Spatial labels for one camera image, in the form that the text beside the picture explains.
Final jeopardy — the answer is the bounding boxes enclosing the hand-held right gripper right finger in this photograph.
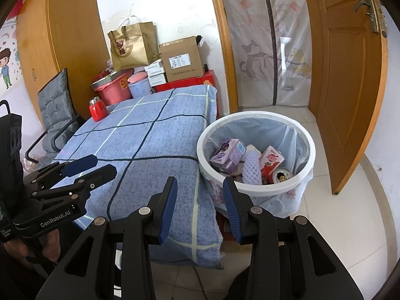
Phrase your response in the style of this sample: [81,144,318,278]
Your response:
[222,176,365,300]

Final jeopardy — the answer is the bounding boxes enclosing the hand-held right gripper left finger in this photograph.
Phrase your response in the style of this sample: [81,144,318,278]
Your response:
[36,176,178,300]

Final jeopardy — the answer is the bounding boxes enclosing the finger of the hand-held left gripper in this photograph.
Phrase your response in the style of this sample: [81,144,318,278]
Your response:
[32,164,118,199]
[24,154,98,186]

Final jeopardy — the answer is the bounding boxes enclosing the purple milk carton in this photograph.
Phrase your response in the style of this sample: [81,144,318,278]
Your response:
[209,138,247,174]

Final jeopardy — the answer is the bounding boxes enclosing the red drink can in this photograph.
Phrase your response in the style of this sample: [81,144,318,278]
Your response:
[272,167,293,184]

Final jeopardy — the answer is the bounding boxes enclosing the strawberry milk carton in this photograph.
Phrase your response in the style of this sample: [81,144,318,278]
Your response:
[259,145,286,184]

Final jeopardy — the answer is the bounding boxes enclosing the clear plastic bin liner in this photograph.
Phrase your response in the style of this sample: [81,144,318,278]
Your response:
[200,117,315,218]

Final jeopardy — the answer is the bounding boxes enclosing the white round trash bin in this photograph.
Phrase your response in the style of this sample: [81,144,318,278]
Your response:
[196,111,316,218]

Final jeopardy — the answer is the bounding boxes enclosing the person's left hand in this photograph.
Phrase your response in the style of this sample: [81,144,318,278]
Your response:
[6,229,61,262]

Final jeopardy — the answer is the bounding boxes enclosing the blue checked tablecloth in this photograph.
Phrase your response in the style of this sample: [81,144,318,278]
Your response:
[51,85,224,270]

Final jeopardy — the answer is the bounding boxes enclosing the red jar with metal lid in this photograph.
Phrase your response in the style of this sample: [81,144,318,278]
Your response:
[89,97,109,122]

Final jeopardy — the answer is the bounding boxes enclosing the grey cushioned chair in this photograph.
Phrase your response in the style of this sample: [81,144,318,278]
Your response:
[25,68,87,163]

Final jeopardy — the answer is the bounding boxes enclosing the pink plastic basin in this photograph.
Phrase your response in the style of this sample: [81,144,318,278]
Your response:
[94,72,133,106]

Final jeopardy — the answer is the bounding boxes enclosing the striped tray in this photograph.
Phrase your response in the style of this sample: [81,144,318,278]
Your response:
[90,70,126,90]

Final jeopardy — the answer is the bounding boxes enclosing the light blue bucket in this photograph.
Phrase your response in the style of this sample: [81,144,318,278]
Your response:
[128,80,151,99]

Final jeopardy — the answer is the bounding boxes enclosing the pink bucket lid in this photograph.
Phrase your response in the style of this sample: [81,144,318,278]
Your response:
[128,72,149,85]

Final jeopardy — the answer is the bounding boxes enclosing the flat red box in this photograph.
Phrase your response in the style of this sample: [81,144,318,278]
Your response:
[155,69,219,118]

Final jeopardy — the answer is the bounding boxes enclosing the gold paper bag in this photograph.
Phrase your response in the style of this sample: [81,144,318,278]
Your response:
[108,22,159,71]

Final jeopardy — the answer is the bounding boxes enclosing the wooden wardrobe door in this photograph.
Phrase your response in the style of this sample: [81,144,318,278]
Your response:
[15,0,110,119]

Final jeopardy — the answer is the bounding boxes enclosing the brown cardboard box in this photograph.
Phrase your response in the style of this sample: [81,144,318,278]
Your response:
[159,36,206,82]

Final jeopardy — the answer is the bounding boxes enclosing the wooden room door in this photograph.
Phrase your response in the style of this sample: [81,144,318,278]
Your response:
[300,0,389,194]

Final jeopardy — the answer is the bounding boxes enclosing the dog printed door curtain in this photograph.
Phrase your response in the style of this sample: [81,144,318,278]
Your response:
[219,0,313,108]

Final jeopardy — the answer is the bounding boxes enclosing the cartoon wall sticker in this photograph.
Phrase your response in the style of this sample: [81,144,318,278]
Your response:
[0,15,23,90]

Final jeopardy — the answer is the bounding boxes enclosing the wooden door frame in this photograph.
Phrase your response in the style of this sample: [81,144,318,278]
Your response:
[206,0,240,113]

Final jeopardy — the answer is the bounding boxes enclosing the metal door handle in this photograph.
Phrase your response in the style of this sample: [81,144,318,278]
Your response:
[354,0,388,37]

